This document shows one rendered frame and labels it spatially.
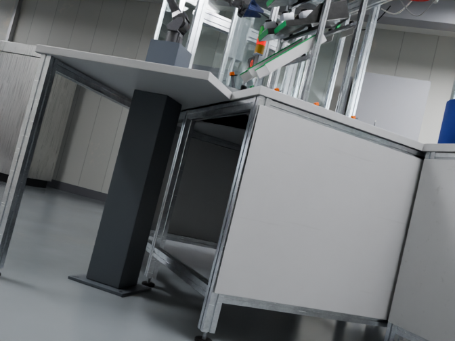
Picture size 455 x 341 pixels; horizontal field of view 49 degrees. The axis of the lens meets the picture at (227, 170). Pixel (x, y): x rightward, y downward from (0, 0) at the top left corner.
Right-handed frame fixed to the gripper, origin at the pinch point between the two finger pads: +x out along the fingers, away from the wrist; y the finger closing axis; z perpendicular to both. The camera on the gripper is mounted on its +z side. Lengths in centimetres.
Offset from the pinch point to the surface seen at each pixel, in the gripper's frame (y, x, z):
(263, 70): -10.1, 14.5, -23.6
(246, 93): -44, 10, -42
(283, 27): -18.6, 12.7, -6.7
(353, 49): -18.2, 42.2, -0.2
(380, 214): -38, 76, -56
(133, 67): -41, -28, -53
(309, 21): -20.0, 21.0, 0.0
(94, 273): -5, -8, -131
